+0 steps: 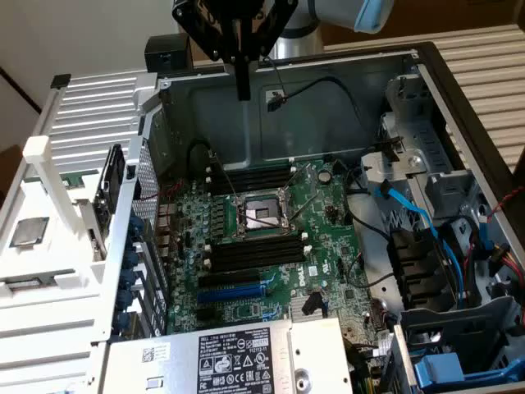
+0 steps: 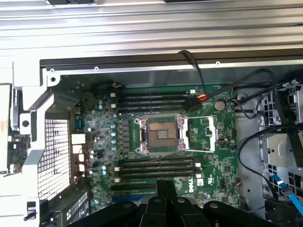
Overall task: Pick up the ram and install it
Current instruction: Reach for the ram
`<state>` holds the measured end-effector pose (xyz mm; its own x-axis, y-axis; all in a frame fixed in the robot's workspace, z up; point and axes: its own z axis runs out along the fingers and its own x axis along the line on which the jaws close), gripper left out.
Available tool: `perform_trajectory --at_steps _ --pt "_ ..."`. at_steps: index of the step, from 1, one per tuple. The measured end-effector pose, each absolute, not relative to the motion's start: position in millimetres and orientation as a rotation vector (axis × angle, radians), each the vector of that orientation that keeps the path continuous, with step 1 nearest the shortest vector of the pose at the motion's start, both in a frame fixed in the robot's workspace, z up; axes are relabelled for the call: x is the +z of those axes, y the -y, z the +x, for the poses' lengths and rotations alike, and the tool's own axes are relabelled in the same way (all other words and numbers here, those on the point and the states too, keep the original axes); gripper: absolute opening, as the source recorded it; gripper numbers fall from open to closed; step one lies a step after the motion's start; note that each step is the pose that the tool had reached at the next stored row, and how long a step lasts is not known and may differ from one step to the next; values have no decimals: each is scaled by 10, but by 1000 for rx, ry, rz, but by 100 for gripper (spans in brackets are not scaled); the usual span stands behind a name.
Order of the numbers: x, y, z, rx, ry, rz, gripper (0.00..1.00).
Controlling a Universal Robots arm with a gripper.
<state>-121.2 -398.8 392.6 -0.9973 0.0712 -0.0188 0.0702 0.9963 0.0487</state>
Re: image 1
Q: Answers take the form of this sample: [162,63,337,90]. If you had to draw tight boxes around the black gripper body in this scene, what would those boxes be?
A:
[171,0,299,63]

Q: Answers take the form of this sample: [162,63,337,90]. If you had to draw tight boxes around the printed cardboard box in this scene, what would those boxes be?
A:
[189,36,226,63]

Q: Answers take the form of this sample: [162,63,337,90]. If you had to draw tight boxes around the black box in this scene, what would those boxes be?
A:
[145,34,193,74]

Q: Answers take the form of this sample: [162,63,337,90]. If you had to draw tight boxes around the open grey PC case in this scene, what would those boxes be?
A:
[96,40,525,394]

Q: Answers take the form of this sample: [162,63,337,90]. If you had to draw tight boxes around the thin steel locking lever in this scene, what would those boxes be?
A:
[208,150,241,204]

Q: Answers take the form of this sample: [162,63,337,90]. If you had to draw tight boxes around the flat steel locking lever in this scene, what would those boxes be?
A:
[283,163,313,196]

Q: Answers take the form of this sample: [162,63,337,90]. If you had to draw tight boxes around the metal CPU socket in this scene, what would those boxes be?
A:
[232,187,299,240]

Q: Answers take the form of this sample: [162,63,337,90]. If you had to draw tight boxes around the black graphics card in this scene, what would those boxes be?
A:
[77,143,126,263]

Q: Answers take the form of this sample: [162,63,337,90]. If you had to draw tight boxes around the green Dell motherboard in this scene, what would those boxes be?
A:
[157,158,397,344]

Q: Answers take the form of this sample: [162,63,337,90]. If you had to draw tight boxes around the green circuit board strip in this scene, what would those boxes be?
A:
[60,174,98,189]

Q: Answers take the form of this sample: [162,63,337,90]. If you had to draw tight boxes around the long black expansion slot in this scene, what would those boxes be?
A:
[199,270,262,291]

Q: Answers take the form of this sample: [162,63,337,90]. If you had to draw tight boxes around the blue expansion slot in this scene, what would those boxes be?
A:
[196,282,266,304]

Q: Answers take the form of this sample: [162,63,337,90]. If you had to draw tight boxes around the black plug on heatsink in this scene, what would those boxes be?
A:
[302,291,323,316]

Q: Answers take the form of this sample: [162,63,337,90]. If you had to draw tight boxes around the silver finned heatsink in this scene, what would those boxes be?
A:
[290,295,329,318]

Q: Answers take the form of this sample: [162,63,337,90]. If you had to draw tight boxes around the white parts rack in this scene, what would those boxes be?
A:
[0,136,136,307]

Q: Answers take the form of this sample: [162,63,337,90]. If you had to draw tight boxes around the silver CPU chip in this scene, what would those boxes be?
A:
[8,216,50,248]

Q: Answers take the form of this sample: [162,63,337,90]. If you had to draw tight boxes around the silver power supply unit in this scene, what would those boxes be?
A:
[100,318,354,394]

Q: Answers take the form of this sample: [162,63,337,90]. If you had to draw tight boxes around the grey metal disk bay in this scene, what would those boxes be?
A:
[391,295,525,394]

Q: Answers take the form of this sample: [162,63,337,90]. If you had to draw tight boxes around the blue plastic disk tray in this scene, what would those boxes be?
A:
[412,352,525,389]

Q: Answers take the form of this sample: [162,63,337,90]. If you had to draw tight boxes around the black wire with connector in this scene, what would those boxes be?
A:
[264,57,378,147]

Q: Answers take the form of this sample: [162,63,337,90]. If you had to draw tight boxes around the white corner bracket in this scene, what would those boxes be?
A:
[131,71,160,108]

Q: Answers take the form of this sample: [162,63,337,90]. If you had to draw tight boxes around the grey metal drive bracket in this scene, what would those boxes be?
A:
[359,151,427,196]

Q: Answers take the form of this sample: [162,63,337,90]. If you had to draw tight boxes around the flat blue SATA wire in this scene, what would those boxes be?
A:
[375,180,471,307]

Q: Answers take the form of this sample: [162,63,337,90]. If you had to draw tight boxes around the red black twisted wire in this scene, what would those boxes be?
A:
[490,184,525,214]

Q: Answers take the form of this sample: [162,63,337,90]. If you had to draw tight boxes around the red yellow power wires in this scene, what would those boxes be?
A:
[487,241,525,284]

